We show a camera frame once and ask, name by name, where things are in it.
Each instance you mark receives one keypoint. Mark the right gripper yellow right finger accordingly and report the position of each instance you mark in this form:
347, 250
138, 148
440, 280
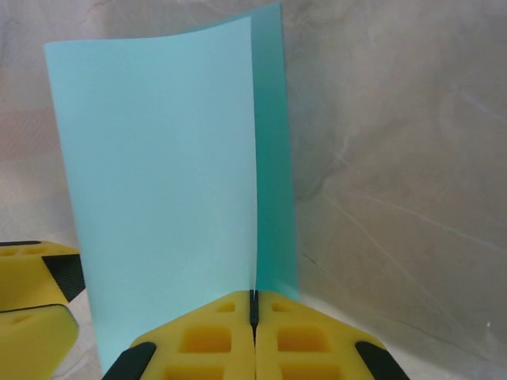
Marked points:
301, 336

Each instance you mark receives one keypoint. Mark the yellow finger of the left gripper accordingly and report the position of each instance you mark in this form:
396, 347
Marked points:
27, 277
35, 336

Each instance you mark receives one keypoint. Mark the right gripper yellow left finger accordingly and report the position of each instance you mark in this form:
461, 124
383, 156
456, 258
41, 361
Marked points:
206, 336

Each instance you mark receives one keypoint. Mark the light blue cloth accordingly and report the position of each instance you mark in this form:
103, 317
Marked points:
158, 178

